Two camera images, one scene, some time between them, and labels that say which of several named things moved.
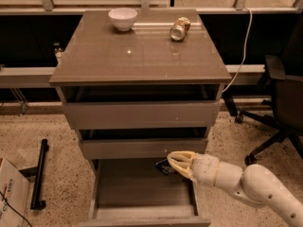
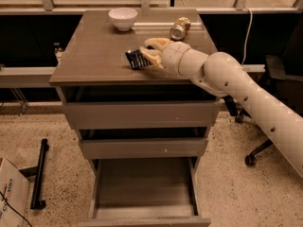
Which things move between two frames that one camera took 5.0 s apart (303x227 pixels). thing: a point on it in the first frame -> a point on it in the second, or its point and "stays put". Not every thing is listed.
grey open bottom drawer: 132,193 stays put
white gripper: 204,170 -> 171,58
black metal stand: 38,171 stays put
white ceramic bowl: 123,18 stays put
